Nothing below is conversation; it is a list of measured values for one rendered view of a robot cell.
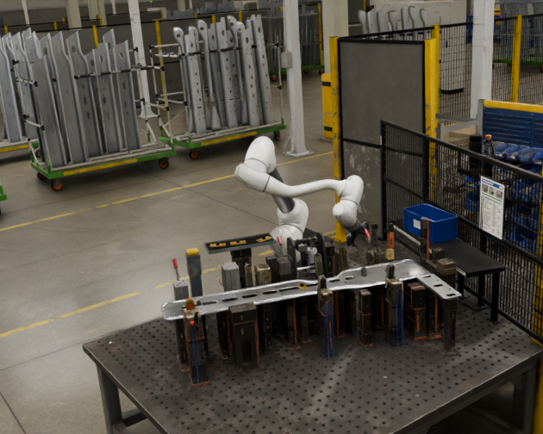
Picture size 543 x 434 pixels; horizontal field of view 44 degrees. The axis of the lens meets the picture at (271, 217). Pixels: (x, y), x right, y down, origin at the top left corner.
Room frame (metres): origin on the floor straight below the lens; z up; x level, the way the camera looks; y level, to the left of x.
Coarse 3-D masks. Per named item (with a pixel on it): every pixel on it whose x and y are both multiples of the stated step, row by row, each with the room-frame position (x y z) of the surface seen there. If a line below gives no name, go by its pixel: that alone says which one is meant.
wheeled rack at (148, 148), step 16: (32, 64) 9.02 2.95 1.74; (16, 80) 9.78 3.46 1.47; (32, 80) 9.32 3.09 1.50; (144, 144) 10.56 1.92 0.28; (160, 144) 10.28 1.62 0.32; (32, 160) 9.80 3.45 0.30; (48, 160) 9.02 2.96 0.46; (96, 160) 9.46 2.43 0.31; (112, 160) 9.54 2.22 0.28; (128, 160) 9.57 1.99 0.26; (144, 160) 9.70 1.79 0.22; (160, 160) 9.99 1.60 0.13; (48, 176) 8.98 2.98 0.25; (64, 176) 9.09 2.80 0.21
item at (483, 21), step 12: (480, 0) 7.49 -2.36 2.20; (492, 0) 7.51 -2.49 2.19; (480, 12) 7.49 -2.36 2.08; (492, 12) 7.51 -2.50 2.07; (480, 24) 7.49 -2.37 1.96; (492, 24) 7.52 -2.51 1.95; (480, 36) 7.48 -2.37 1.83; (492, 36) 7.52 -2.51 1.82; (480, 48) 7.48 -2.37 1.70; (492, 48) 7.53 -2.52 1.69; (480, 60) 7.47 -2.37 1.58; (480, 72) 7.47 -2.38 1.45; (480, 84) 7.46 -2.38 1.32; (480, 96) 7.46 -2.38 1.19
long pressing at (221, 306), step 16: (352, 272) 3.28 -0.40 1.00; (368, 272) 3.27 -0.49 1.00; (384, 272) 3.26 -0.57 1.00; (400, 272) 3.24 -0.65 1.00; (416, 272) 3.23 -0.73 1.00; (256, 288) 3.16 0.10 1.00; (272, 288) 3.14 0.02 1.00; (336, 288) 3.10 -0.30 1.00; (352, 288) 3.11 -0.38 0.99; (176, 304) 3.04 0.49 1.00; (224, 304) 3.00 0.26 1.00; (256, 304) 2.99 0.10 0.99
